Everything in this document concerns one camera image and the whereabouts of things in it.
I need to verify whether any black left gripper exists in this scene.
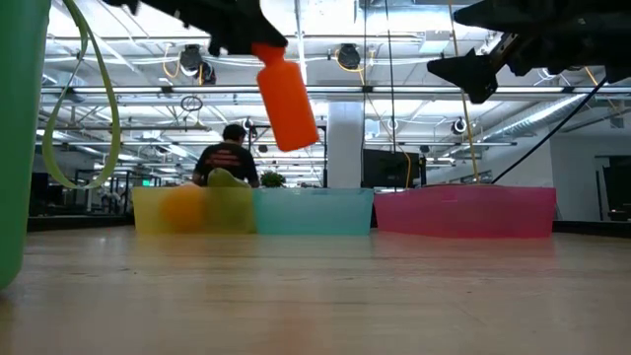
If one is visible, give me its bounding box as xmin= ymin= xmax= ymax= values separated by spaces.
xmin=101 ymin=0 xmax=289 ymax=57

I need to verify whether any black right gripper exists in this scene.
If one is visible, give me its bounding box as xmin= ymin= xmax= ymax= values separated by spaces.
xmin=426 ymin=0 xmax=631 ymax=105

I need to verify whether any orange bottle with strap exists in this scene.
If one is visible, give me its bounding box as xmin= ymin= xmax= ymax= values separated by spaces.
xmin=250 ymin=41 xmax=320 ymax=153

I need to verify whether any green pear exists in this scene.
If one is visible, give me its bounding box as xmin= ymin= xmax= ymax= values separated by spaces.
xmin=205 ymin=166 xmax=255 ymax=233

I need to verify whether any orange fruit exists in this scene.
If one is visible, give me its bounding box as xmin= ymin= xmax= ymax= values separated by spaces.
xmin=160 ymin=184 xmax=207 ymax=233

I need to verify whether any green bottle with strap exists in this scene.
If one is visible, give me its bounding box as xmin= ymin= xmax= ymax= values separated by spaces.
xmin=0 ymin=0 xmax=122 ymax=292

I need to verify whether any person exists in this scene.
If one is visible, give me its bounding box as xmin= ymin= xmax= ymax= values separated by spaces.
xmin=191 ymin=122 xmax=261 ymax=189

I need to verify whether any small green potted plant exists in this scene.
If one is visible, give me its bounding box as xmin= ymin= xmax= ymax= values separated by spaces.
xmin=259 ymin=170 xmax=287 ymax=188

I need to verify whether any black monitor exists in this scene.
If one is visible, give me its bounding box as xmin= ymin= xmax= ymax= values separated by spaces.
xmin=362 ymin=149 xmax=422 ymax=189

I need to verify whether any red translucent plastic bin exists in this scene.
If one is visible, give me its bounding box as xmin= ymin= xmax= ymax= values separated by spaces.
xmin=373 ymin=184 xmax=558 ymax=240

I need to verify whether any teal translucent plastic bin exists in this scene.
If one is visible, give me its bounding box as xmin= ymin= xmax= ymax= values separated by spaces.
xmin=252 ymin=186 xmax=375 ymax=237

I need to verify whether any yellow translucent plastic bin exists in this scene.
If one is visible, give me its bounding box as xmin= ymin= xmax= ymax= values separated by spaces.
xmin=131 ymin=185 xmax=256 ymax=235

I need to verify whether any long yellow cable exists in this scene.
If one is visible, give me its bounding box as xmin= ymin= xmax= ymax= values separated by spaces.
xmin=447 ymin=0 xmax=480 ymax=186

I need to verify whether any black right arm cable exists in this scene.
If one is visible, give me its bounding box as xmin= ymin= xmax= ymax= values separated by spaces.
xmin=490 ymin=66 xmax=612 ymax=186

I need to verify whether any black ceiling cable reel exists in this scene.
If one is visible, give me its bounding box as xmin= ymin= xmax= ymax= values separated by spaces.
xmin=335 ymin=42 xmax=362 ymax=72

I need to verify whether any black aluminium table frame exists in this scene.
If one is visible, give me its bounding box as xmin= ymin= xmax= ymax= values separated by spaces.
xmin=27 ymin=214 xmax=631 ymax=234

